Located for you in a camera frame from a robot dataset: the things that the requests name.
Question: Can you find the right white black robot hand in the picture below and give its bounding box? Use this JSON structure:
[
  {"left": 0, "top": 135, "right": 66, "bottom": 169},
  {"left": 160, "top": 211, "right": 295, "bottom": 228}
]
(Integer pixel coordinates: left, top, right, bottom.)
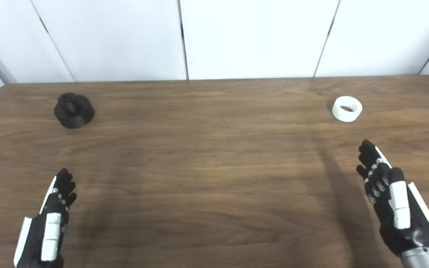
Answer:
[{"left": 356, "top": 140, "right": 429, "bottom": 257}]

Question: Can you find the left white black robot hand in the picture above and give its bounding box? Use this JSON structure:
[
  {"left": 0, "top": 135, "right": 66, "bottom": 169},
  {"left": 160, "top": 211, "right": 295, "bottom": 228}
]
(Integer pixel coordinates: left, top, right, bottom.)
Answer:
[{"left": 13, "top": 167, "right": 77, "bottom": 268}]

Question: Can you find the white ring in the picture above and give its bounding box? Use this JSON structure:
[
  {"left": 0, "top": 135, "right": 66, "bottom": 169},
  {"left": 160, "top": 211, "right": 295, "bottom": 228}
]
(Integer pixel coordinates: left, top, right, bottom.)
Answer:
[{"left": 332, "top": 96, "right": 363, "bottom": 122}]

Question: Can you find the round black part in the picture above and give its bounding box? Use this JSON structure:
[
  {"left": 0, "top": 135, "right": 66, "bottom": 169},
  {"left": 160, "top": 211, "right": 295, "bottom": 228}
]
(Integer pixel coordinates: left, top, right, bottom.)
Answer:
[{"left": 54, "top": 93, "right": 95, "bottom": 129}]

